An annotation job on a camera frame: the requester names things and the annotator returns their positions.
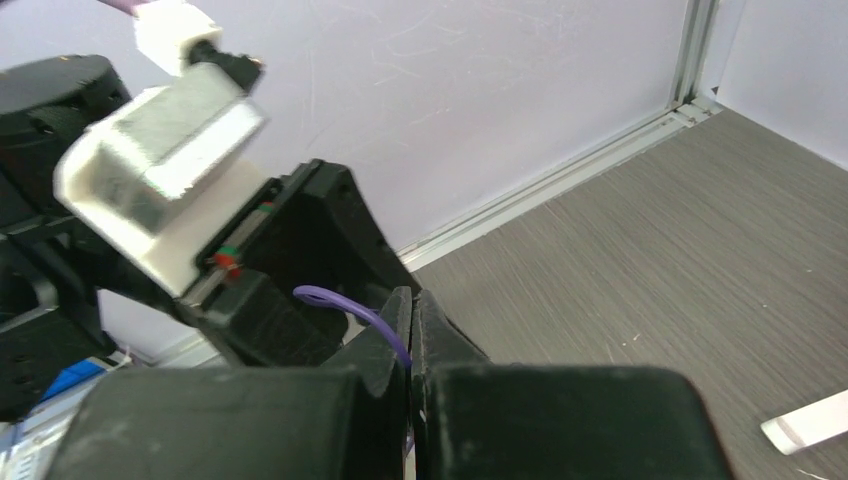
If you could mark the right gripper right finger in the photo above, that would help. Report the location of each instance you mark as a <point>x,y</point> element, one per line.
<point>475,419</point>

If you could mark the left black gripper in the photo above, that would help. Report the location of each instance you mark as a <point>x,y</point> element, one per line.
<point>317,230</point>

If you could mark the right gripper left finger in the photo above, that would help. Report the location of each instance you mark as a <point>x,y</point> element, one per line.
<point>345,419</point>

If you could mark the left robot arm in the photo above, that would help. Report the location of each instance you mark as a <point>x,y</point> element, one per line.
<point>53,266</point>

